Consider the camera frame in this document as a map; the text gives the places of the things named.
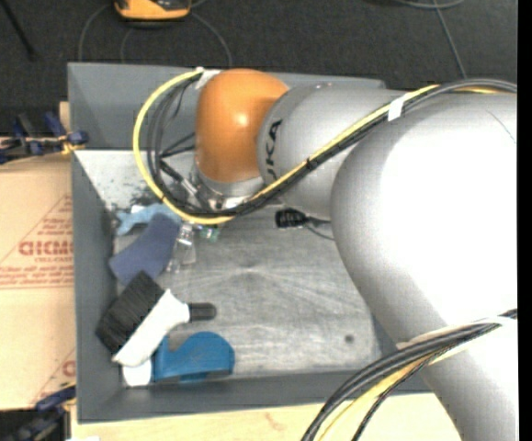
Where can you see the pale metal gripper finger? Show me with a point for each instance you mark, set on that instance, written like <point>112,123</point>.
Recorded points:
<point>174,261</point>
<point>186,246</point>

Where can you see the dark blue cloth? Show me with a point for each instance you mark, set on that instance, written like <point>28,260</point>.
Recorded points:
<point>148,248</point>

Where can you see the light blue cloth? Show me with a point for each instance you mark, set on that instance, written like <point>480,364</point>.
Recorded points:
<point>139,216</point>

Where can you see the black and white brush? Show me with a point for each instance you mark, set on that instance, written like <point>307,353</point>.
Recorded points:
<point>148,324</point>

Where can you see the blue plastic scoop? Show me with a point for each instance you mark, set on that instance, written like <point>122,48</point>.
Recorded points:
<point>196,356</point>

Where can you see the grey metal bin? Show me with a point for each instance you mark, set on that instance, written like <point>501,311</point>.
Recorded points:
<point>275,292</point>

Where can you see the brown cardboard board, red print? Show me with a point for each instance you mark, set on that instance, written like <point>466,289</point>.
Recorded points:
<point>26,320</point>

